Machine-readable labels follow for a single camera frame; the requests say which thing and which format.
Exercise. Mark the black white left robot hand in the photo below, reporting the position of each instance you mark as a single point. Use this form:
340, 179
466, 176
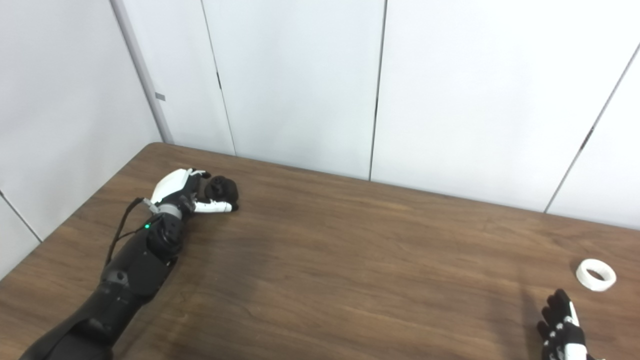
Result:
172, 187

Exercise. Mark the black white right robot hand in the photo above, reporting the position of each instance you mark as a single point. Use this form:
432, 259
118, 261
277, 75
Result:
562, 335

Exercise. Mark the round black plastic part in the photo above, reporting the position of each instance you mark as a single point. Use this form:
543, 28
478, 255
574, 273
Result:
222, 189

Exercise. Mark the grey wall corner post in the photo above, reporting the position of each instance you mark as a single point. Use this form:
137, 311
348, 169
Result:
142, 75

